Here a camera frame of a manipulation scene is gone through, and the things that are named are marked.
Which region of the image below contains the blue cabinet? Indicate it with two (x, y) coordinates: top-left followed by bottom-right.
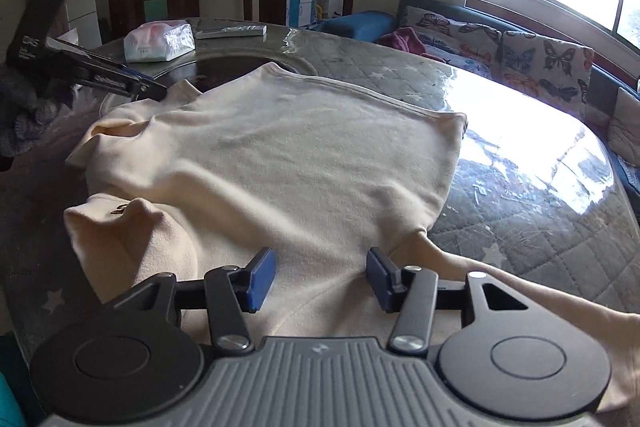
(286, 0), (323, 28)

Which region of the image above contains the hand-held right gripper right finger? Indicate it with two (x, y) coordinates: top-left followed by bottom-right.
(366, 247), (533, 355)

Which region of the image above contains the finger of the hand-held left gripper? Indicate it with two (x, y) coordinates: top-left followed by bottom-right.
(75, 67), (169, 102)
(50, 38), (153, 86)

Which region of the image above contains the blue pillow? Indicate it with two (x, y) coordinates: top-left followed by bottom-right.
(312, 10), (396, 42)

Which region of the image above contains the cream cloth towel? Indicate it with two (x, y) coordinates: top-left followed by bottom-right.
(64, 62), (640, 413)

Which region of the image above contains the dark blue sofa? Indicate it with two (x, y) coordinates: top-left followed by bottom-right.
(397, 0), (640, 198)

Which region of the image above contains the tissue pack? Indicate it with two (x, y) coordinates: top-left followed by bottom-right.
(123, 20), (196, 62)

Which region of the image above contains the butterfly print cushion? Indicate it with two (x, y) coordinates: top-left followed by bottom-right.
(400, 6), (503, 62)
(492, 29), (596, 105)

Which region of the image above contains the beige cushion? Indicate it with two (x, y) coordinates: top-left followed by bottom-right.
(606, 87), (640, 168)

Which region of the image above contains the white remote control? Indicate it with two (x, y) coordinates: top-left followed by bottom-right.
(194, 25), (267, 40)

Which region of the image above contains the teal garment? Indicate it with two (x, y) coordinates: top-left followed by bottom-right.
(0, 332), (46, 427)

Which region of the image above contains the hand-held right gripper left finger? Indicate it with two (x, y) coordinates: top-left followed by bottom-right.
(100, 247), (277, 355)

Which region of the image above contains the maroon cloth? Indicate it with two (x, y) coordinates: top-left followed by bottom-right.
(377, 29), (431, 58)

